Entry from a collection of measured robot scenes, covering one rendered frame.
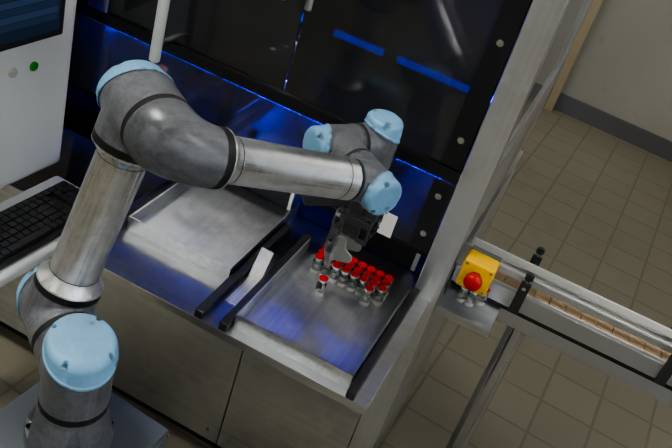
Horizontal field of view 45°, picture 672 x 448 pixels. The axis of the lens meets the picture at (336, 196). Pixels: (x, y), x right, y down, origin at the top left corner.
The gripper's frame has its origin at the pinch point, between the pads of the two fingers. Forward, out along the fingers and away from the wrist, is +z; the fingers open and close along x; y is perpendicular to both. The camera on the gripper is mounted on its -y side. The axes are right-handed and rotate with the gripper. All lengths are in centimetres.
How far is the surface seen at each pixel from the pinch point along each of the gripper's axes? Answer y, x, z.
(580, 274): 66, 213, 98
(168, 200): -42.6, 5.1, 10.1
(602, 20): 20, 405, 32
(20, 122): -77, -6, 1
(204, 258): -23.3, -10.4, 7.6
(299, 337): 3.3, -15.5, 10.1
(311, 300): 0.2, -3.3, 10.1
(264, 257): -12.9, -2.9, 5.9
